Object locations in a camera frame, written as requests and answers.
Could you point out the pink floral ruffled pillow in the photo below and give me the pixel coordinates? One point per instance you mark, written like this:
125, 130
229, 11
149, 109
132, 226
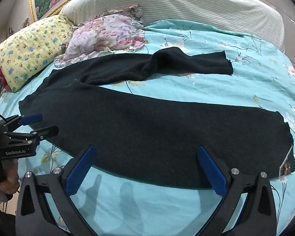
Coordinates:
105, 34

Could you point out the person's left hand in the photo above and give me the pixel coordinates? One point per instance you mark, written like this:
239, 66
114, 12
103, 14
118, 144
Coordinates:
11, 177

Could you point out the black pants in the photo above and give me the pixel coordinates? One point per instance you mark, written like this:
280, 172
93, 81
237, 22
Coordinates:
137, 127

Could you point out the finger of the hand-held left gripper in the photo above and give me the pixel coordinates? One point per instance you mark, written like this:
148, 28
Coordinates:
30, 119
43, 131

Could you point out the yellow printed pillow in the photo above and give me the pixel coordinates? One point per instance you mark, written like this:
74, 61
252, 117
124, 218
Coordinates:
29, 51

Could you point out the light blue floral blanket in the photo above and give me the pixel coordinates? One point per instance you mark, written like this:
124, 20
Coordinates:
248, 91

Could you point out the striped padded headboard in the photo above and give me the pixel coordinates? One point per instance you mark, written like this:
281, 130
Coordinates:
199, 5

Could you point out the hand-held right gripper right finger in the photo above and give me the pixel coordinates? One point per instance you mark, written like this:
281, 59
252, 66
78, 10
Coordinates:
212, 170

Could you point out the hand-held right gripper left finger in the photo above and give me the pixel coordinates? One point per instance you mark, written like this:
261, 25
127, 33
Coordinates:
80, 170

